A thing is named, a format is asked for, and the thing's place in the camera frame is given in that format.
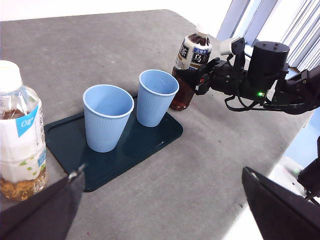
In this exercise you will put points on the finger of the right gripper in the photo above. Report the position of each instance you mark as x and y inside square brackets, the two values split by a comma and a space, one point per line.
[190, 76]

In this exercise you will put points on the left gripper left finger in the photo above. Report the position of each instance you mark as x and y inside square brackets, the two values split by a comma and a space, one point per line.
[40, 212]

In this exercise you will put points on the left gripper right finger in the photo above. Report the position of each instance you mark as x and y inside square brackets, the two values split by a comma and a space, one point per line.
[282, 212]

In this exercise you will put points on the dark oolong tea bottle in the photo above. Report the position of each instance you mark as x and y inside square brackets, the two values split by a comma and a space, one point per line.
[192, 53]

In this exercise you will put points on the jasmine tea bottle white label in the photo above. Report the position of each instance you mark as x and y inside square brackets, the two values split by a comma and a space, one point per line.
[20, 140]

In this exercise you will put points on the blue ribbed plastic cup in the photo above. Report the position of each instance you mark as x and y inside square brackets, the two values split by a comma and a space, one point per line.
[105, 130]
[152, 107]

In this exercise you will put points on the white robot platform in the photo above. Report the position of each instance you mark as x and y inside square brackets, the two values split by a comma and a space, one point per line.
[285, 172]

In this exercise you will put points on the dark rectangular tray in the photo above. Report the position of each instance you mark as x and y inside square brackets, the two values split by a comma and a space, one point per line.
[140, 142]

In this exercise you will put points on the white vertical blinds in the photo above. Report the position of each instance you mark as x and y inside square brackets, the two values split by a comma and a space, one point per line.
[303, 30]

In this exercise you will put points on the pale grey right wrist camera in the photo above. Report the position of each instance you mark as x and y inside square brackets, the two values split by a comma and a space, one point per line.
[228, 46]

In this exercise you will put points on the grey window frame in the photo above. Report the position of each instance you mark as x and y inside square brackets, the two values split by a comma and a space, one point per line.
[240, 20]

